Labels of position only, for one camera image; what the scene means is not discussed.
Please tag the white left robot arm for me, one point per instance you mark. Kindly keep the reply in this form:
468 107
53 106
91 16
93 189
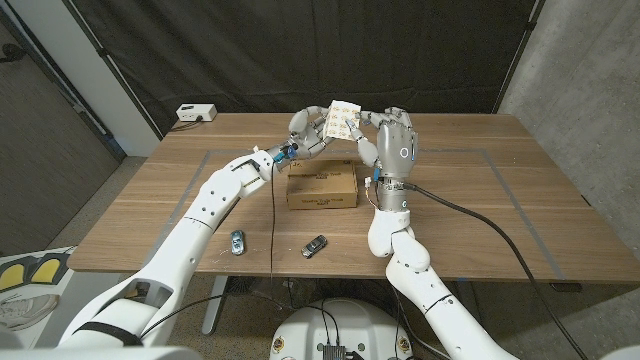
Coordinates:
190 245

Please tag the white table leg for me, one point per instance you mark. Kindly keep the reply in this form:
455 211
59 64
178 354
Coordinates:
214 305

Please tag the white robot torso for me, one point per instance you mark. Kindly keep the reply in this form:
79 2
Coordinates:
345 325

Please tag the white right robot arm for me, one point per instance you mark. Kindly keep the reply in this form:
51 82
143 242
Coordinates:
420 280

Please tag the white postage stamp sheet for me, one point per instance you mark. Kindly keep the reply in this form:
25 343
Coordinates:
342 120

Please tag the grey tape outline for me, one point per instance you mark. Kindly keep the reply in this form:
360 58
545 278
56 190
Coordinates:
520 215

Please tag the blue toy car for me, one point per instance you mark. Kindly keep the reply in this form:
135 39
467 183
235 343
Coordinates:
238 242

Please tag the white power strip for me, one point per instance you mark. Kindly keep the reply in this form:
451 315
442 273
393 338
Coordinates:
196 112

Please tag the black backdrop stand pole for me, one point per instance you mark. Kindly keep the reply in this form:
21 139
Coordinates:
115 70
517 55

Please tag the black backdrop curtain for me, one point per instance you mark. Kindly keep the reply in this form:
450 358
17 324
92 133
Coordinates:
310 55

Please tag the black finned module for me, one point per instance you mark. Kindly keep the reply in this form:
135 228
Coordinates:
333 352

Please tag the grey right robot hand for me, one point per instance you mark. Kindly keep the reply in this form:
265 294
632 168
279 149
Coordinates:
397 145

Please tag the grey sneaker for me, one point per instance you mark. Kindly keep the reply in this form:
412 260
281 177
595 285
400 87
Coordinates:
27 311

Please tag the dark grey toy car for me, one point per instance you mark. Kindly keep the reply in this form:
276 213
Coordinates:
314 246

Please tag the brown cardboard box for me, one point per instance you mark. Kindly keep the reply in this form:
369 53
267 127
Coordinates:
322 187

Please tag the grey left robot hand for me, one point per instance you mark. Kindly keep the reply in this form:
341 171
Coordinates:
307 137

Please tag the mat with yellow shapes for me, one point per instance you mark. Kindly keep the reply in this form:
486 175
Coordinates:
30 270

